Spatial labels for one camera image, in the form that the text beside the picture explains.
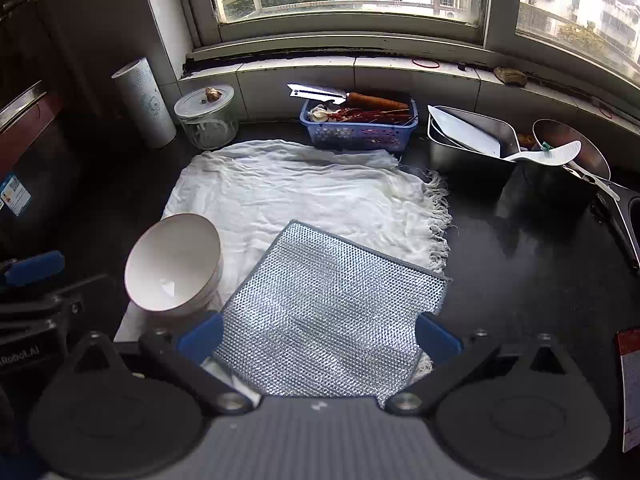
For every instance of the steel spoon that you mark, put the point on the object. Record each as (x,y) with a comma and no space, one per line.
(597,185)

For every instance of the white card with red edge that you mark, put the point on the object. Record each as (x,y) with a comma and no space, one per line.
(631,390)

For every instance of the steel rectangular container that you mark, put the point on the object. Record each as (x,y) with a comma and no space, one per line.
(465,170)

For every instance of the blue label sticker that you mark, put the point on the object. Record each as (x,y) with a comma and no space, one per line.
(15,195)

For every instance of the white rice paddle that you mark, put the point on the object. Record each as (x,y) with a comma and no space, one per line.
(555,154)

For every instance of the dried red chillies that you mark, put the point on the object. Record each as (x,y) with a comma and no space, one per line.
(370,115)

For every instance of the red rubber band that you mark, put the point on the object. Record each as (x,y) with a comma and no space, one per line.
(426,63)

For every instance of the glass jar with lid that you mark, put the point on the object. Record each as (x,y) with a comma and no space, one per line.
(207,122)

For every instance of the brown scrap on sill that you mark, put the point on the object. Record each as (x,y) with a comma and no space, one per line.
(511,75)

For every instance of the ginger piece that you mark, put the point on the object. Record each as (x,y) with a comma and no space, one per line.
(214,94)

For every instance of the garlic bulb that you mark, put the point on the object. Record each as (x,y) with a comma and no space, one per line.
(318,113)

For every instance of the small green clip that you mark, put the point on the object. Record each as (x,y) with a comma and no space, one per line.
(545,147)

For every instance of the window frame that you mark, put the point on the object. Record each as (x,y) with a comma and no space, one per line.
(492,0)

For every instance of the blue plastic basket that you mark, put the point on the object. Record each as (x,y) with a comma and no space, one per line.
(355,135)

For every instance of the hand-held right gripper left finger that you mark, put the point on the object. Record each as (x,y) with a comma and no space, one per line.
(202,335)

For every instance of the white fringed cloth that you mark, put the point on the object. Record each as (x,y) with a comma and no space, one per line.
(310,185)

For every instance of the paper towel roll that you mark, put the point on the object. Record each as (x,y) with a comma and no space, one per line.
(147,105)

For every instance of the dark kitchen appliance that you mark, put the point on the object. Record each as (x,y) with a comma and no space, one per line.
(35,150)

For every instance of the grey mesh dishcloth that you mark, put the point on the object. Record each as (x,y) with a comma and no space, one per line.
(325,310)

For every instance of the white ceramic bowl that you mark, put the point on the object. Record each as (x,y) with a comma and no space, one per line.
(170,265)

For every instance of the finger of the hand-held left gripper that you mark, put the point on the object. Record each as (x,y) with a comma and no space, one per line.
(35,267)

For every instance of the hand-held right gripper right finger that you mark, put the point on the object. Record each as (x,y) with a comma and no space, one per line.
(437,337)

